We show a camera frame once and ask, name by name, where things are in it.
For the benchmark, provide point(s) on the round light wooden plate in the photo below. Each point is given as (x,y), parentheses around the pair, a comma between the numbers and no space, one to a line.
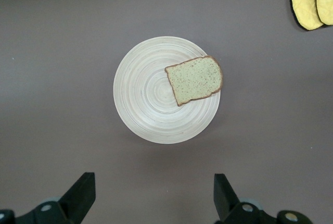
(145,99)

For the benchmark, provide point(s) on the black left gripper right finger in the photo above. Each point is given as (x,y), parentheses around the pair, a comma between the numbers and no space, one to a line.
(229,203)

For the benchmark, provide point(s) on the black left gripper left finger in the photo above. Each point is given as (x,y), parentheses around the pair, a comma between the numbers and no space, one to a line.
(72,203)

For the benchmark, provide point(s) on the slice of brown-crust bread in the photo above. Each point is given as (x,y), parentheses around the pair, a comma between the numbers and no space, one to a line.
(195,80)

